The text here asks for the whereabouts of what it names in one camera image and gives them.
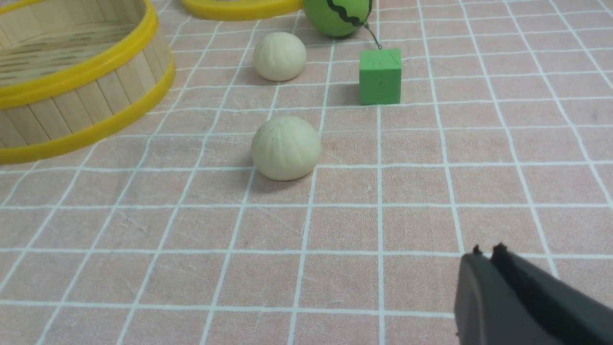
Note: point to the white bun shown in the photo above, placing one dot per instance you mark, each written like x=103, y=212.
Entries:
x=279, y=56
x=286, y=148

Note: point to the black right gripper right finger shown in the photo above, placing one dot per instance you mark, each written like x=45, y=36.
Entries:
x=561, y=311

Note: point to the green toy watermelon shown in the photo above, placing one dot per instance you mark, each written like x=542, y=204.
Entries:
x=340, y=18

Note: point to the pink checkered tablecloth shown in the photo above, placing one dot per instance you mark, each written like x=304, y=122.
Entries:
x=166, y=234

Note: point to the yellow bamboo steamer tray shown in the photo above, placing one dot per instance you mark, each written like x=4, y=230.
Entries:
x=74, y=72

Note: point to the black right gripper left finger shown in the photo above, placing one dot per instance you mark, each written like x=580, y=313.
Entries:
x=487, y=312

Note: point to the yellow bamboo steamer lid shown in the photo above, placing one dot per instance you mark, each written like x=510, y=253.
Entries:
x=240, y=10

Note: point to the green cube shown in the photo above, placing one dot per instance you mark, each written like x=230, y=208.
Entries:
x=380, y=77

